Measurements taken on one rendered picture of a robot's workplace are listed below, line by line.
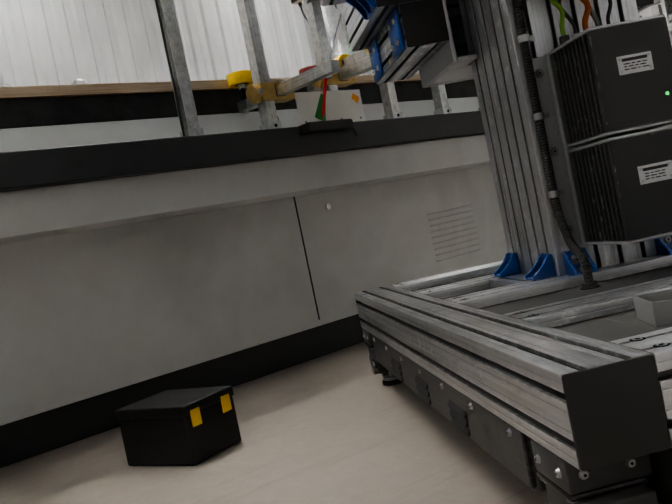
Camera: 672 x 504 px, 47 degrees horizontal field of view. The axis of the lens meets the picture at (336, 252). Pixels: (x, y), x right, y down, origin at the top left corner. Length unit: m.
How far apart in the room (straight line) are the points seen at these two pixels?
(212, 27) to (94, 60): 1.78
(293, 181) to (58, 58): 7.94
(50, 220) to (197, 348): 0.61
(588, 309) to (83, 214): 1.21
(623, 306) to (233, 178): 1.26
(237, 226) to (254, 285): 0.18
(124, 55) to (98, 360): 8.38
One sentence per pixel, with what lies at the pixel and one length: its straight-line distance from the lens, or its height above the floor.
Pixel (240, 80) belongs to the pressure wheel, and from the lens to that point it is 2.35.
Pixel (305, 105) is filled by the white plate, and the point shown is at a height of 0.76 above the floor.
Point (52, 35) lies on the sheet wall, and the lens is 10.10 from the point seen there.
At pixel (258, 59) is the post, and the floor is 0.90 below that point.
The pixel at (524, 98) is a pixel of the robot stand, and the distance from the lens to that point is 1.47.
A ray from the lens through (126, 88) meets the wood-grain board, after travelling 2.23.
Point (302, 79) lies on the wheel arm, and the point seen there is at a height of 0.81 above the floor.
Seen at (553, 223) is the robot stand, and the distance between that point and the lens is 1.47.
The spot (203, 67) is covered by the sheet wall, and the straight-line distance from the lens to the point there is 10.74.
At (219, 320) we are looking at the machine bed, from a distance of 2.27.
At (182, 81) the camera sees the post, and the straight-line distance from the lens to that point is 2.08.
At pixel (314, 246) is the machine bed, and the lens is 2.50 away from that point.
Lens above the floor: 0.40
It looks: 2 degrees down
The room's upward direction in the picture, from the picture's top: 12 degrees counter-clockwise
